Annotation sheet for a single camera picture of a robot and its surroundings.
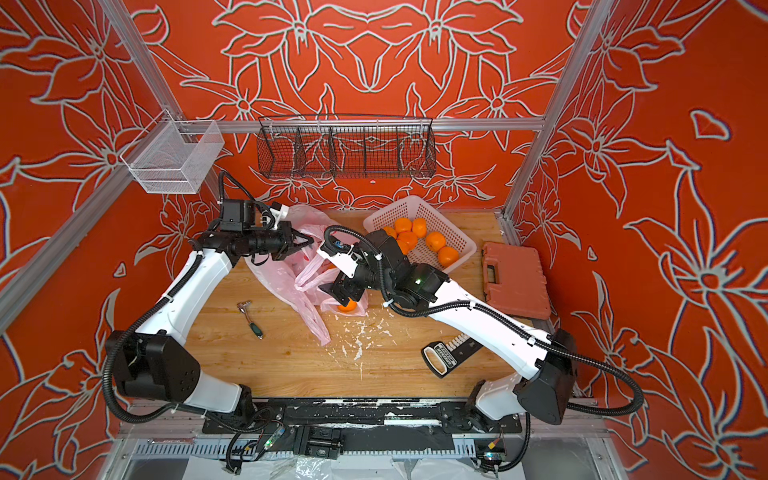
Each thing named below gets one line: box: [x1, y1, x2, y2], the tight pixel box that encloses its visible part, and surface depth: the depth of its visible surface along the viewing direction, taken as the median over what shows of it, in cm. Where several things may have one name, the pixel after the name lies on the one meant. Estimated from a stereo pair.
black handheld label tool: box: [422, 333, 483, 379], surface depth 84 cm
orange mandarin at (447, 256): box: [438, 246, 459, 268], surface depth 102 cm
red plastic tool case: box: [481, 243, 551, 320], surface depth 98 cm
